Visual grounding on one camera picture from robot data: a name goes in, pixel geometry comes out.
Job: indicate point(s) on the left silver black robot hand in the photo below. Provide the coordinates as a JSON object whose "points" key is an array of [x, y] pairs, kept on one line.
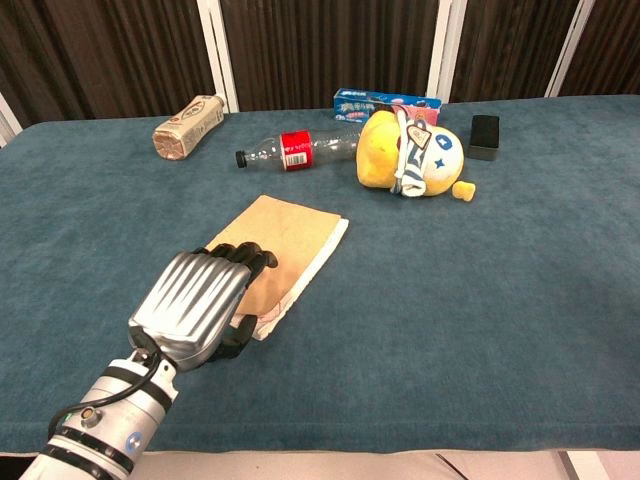
{"points": [[185, 300]]}

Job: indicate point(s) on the brown cover spiral notebook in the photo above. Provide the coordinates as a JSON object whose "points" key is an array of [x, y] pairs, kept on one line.
{"points": [[290, 235]]}

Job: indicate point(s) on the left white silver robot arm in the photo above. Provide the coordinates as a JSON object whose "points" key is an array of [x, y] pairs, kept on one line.
{"points": [[110, 415]]}

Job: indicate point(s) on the beige milk tea bottle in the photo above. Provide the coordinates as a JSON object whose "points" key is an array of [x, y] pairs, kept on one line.
{"points": [[192, 125]]}

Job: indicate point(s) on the clear red label plastic bottle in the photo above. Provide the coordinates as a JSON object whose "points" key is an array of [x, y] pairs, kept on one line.
{"points": [[295, 147]]}

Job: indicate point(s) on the yellow plush toy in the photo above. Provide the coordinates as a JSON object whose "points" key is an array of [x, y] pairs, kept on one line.
{"points": [[380, 150]]}

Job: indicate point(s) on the blue cookie box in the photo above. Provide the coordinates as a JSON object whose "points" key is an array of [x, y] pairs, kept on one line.
{"points": [[360, 106]]}

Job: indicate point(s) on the blue table cloth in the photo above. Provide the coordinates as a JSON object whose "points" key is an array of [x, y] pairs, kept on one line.
{"points": [[450, 300]]}

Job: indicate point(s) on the black rectangular box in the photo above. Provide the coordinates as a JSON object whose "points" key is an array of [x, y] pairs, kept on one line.
{"points": [[485, 131]]}

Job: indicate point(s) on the white partition post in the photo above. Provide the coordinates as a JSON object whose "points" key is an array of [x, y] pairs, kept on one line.
{"points": [[9, 120], [220, 55], [445, 50], [570, 50]]}

